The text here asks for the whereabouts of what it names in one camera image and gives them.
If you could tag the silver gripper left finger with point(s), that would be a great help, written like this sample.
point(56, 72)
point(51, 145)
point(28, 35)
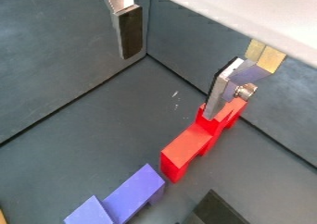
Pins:
point(126, 14)

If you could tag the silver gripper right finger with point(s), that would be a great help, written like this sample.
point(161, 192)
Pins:
point(234, 79)

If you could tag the purple block piece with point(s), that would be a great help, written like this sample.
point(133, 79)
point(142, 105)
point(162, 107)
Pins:
point(142, 189)

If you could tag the red block piece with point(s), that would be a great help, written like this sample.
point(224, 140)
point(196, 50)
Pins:
point(197, 139)

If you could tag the black angle bracket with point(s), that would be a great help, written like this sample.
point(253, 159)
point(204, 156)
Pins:
point(214, 211)

